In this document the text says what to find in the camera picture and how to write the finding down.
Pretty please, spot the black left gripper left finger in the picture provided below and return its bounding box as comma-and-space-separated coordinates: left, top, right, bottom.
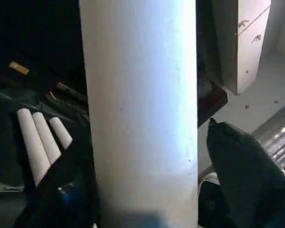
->
21, 137, 100, 228

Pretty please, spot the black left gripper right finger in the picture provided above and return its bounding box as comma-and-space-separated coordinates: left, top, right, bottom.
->
206, 117, 285, 228

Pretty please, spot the black mat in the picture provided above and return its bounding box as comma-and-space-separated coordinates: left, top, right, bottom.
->
0, 87, 95, 228

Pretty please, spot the small tan label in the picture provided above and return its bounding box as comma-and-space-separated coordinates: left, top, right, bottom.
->
9, 61, 30, 76

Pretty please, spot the white drawer unit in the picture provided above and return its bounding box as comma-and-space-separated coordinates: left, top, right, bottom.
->
236, 0, 273, 96

